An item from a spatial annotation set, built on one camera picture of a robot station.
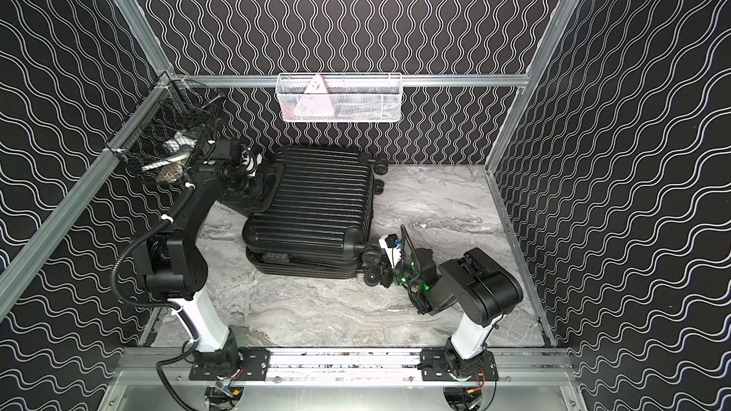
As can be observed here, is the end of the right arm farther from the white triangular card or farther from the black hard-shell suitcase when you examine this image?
the white triangular card

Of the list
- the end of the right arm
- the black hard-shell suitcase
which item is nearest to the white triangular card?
the black hard-shell suitcase

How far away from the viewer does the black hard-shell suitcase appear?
78 centimetres

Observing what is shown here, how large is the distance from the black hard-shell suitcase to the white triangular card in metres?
0.12

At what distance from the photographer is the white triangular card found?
90 cm
